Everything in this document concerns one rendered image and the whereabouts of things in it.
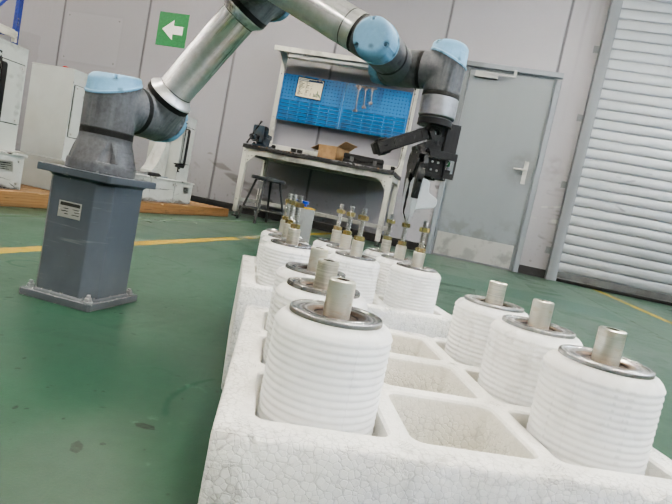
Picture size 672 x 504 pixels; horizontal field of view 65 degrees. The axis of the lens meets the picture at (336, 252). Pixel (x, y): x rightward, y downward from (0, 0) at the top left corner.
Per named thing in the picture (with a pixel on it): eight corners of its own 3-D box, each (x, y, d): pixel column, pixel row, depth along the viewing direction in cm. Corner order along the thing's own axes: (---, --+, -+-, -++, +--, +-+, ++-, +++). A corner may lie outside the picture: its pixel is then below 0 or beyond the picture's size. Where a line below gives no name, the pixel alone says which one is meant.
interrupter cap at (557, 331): (520, 333, 53) (521, 327, 53) (490, 316, 60) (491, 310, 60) (589, 346, 54) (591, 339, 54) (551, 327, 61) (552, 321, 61)
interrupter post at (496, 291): (487, 307, 67) (493, 282, 67) (480, 303, 70) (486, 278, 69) (505, 310, 68) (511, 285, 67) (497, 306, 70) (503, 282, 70)
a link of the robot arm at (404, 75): (366, 33, 105) (419, 37, 101) (382, 52, 115) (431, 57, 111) (358, 73, 106) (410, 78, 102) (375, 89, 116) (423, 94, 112)
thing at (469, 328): (439, 448, 65) (472, 306, 63) (418, 416, 74) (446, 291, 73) (512, 459, 66) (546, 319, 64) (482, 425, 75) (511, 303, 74)
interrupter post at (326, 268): (312, 292, 53) (318, 259, 52) (310, 287, 55) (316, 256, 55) (335, 296, 53) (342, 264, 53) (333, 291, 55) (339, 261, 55)
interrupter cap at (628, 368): (589, 374, 41) (591, 365, 41) (541, 346, 48) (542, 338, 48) (675, 389, 42) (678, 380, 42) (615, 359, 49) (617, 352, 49)
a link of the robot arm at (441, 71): (433, 48, 111) (474, 52, 108) (422, 101, 112) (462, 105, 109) (425, 34, 104) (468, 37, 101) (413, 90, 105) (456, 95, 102)
